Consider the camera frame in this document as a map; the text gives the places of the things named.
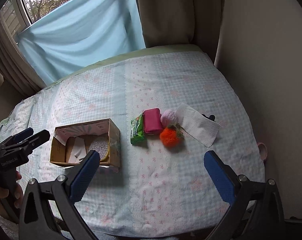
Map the pink knitted ball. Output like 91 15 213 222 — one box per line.
160 109 179 128

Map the black hair scrunchie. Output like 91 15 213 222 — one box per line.
202 114 216 122

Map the brown left curtain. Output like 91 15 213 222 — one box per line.
0 14 46 97

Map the brown right curtain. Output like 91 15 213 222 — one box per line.
136 0 223 60

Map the orange fluffy pompom strawberry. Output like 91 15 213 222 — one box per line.
160 126 184 148

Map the magenta pouch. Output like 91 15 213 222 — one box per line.
143 108 163 135

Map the silver glitter round pad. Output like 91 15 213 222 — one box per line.
89 137 109 161

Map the cardboard box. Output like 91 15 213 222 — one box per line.
50 119 120 168

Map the patterned blue bed quilt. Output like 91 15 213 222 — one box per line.
0 51 265 237

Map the green tissue packet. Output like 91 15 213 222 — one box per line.
130 113 145 145

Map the light blue hanging cloth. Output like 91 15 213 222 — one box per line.
18 0 145 85

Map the white paper towel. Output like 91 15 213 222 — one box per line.
175 103 220 148

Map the brown curtain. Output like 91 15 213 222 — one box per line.
0 14 46 97
136 0 223 60

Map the person's left hand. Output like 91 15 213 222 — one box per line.
0 170 24 221

